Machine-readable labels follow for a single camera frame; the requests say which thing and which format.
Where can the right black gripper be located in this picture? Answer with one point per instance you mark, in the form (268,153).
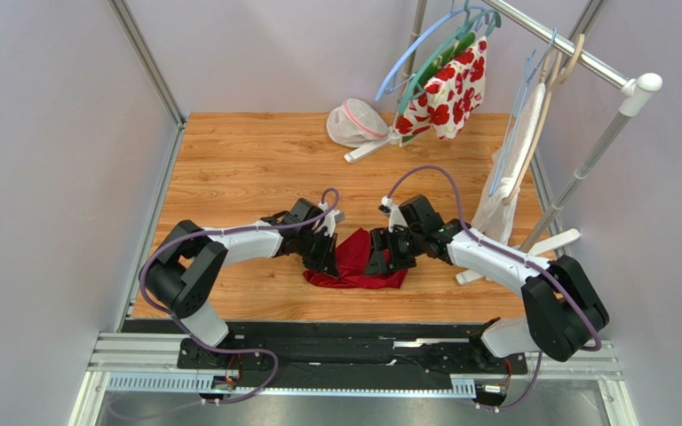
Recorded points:
(382,253)

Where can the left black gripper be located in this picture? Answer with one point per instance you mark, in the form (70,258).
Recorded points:
(329,255)

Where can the dark red cloth napkin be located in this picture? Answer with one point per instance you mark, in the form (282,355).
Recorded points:
(352,257)

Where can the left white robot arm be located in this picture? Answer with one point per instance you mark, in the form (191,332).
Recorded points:
(180,274)

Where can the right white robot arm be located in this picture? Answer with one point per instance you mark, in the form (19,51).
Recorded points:
(563,313)

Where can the white towel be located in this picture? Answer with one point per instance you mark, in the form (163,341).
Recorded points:
(494,216)

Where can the white mesh laundry bag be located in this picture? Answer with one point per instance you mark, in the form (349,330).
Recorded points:
(355,123)

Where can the light blue hanger left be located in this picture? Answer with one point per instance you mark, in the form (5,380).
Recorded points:
(401,74)

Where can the light blue hanger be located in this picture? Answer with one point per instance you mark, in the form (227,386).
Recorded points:
(401,74)
(518,112)

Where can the red floral cloth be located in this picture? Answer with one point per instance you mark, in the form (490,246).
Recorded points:
(448,98)

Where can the light blue hanger right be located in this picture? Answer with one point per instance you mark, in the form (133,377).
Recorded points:
(518,112)

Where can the wooden hanger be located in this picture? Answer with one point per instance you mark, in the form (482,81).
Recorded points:
(552,79)

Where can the teal hanger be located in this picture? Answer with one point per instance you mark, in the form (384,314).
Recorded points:
(417,86)

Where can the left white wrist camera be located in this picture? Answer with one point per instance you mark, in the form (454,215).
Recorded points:
(333,217)

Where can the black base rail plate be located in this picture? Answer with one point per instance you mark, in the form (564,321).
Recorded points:
(373,356)

